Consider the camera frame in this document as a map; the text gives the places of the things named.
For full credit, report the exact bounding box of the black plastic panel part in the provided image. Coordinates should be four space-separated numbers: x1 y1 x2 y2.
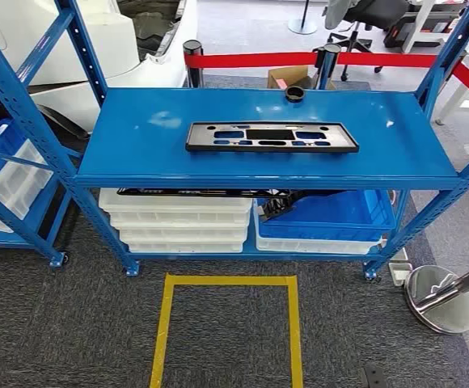
185 121 359 154

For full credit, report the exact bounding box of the blue metal shelf rack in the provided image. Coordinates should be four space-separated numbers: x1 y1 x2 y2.
0 0 469 282
0 115 73 269

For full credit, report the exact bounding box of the white plastic tray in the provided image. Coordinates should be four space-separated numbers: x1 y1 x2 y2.
109 211 251 229
127 242 244 255
118 227 248 245
98 188 254 214
254 200 383 255

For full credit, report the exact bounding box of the blue plastic bin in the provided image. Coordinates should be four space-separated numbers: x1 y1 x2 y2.
257 190 397 242

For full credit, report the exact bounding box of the open cardboard box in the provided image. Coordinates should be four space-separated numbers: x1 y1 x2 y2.
267 65 337 91

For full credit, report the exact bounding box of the round floor stand base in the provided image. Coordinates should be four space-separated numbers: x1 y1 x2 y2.
288 0 318 36

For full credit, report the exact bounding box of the grey garment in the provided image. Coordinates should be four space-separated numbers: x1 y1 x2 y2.
325 0 361 31

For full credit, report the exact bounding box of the small white box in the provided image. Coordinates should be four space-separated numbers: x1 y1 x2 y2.
387 248 413 288

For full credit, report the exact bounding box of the white car body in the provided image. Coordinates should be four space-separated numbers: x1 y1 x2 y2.
0 0 199 135

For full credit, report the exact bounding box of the black office chair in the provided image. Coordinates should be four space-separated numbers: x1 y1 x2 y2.
324 0 411 82

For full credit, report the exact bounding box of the black equipment case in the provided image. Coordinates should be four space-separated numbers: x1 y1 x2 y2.
384 7 461 49

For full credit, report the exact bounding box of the black bracket part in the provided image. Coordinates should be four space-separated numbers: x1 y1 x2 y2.
258 192 312 221

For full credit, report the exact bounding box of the long black frame part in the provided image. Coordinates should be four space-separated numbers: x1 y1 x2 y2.
116 187 344 198

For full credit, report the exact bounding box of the black short cylinder ring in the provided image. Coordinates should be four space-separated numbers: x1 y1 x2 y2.
285 85 306 103

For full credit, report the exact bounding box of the black-topped stanchion post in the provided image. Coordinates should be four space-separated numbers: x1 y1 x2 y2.
183 40 205 90

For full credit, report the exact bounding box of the chrome stanchion post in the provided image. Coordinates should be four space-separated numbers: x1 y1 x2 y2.
313 44 343 91

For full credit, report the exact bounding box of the white table frame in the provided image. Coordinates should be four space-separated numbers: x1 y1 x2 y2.
400 0 467 55

